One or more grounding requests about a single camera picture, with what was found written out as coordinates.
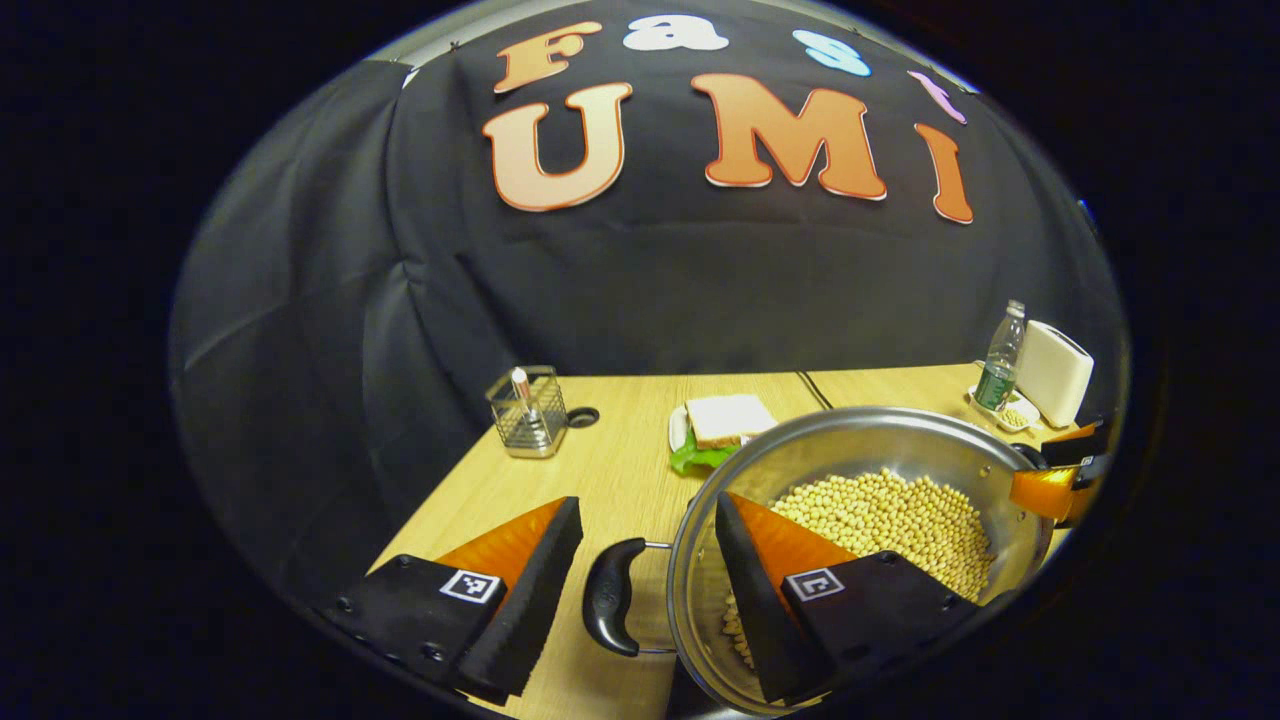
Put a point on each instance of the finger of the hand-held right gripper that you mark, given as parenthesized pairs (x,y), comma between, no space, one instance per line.
(1090,455)
(1045,492)

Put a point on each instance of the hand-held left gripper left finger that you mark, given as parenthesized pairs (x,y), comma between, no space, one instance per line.
(525,600)

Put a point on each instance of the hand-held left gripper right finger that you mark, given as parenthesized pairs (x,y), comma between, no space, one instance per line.
(745,590)

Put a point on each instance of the stainless steel pot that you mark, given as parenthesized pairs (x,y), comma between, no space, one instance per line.
(850,445)

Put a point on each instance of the white divided dish of beans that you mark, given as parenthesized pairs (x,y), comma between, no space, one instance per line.
(1012,418)

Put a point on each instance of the white toaster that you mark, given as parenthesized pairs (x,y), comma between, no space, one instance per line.
(1055,375)

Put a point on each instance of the clear plastic water bottle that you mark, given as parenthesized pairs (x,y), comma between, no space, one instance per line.
(998,370)

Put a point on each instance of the pile of yellow soybeans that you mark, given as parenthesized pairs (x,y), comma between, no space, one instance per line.
(900,520)

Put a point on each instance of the sandwich with lettuce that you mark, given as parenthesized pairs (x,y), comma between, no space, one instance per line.
(730,418)

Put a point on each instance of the small white plate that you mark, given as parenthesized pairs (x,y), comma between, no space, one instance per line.
(678,425)

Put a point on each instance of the small stick in holder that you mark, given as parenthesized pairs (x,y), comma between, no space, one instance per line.
(521,390)

